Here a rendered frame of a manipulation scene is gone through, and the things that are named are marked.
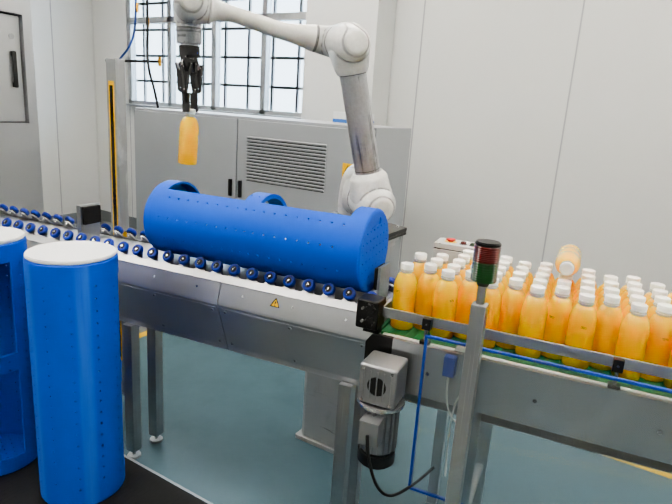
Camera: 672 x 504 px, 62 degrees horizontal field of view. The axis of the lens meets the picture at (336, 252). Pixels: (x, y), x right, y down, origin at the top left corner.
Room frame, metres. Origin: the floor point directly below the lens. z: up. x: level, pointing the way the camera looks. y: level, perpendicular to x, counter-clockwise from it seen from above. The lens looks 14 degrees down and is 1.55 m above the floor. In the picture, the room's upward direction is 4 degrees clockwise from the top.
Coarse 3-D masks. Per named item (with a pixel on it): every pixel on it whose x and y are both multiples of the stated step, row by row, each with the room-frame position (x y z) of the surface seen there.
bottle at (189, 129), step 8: (184, 120) 2.14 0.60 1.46; (192, 120) 2.14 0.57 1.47; (184, 128) 2.13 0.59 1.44; (192, 128) 2.14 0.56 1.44; (184, 136) 2.13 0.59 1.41; (192, 136) 2.14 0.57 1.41; (184, 144) 2.13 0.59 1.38; (192, 144) 2.14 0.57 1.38; (184, 152) 2.13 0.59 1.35; (192, 152) 2.14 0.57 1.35; (184, 160) 2.13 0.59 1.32; (192, 160) 2.14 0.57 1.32
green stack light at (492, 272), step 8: (472, 264) 1.33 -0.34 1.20; (480, 264) 1.31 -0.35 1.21; (488, 264) 1.30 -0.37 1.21; (496, 264) 1.31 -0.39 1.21; (472, 272) 1.32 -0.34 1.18; (480, 272) 1.30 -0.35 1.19; (488, 272) 1.30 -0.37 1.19; (496, 272) 1.31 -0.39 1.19; (472, 280) 1.32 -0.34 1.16; (480, 280) 1.30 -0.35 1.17; (488, 280) 1.30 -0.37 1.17; (496, 280) 1.32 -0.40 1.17
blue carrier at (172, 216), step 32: (160, 192) 2.07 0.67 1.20; (192, 192) 2.26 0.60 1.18; (256, 192) 2.01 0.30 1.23; (160, 224) 2.01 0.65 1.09; (192, 224) 1.96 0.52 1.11; (224, 224) 1.91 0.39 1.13; (256, 224) 1.86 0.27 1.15; (288, 224) 1.82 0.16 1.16; (320, 224) 1.79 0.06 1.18; (352, 224) 1.75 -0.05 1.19; (384, 224) 1.90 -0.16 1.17; (192, 256) 2.04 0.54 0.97; (224, 256) 1.93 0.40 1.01; (256, 256) 1.86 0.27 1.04; (288, 256) 1.80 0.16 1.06; (320, 256) 1.75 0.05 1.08; (352, 256) 1.71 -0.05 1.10; (384, 256) 1.93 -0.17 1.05
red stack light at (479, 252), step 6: (474, 246) 1.34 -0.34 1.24; (480, 246) 1.31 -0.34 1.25; (474, 252) 1.33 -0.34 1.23; (480, 252) 1.31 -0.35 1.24; (486, 252) 1.30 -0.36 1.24; (492, 252) 1.30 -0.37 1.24; (498, 252) 1.31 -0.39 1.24; (474, 258) 1.32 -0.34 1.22; (480, 258) 1.31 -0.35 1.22; (486, 258) 1.30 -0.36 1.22; (492, 258) 1.30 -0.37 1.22; (498, 258) 1.31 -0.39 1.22
